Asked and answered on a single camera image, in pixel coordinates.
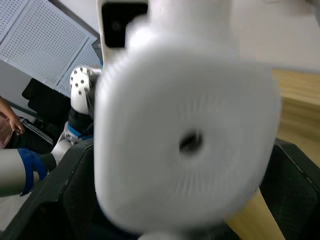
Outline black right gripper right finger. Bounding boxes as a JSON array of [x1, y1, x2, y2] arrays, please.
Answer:
[[259, 138, 320, 240]]

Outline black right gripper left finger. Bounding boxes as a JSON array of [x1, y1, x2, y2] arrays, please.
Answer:
[[0, 138, 106, 240]]

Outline person's bare hand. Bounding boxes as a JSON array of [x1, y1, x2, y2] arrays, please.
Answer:
[[8, 115, 26, 137]]

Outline black bag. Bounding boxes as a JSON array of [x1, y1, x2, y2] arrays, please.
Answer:
[[21, 77, 73, 127]]

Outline black striped trousers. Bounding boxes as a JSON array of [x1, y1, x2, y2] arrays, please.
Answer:
[[4, 116, 55, 154]]

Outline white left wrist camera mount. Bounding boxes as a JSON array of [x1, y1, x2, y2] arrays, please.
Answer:
[[69, 65, 102, 115]]

